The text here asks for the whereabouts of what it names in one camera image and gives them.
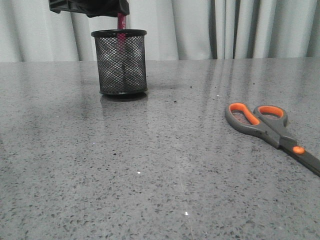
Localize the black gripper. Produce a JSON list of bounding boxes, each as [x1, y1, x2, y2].
[[48, 0, 130, 18]]

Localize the grey orange scissors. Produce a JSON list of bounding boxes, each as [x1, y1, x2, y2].
[[225, 102, 320, 176]]

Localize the grey curtain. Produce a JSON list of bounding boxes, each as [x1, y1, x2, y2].
[[0, 0, 320, 62]]

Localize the pink pen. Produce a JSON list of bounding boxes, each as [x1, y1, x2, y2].
[[117, 12, 126, 56]]

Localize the black mesh pen cup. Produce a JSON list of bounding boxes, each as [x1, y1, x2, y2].
[[91, 29, 147, 95]]

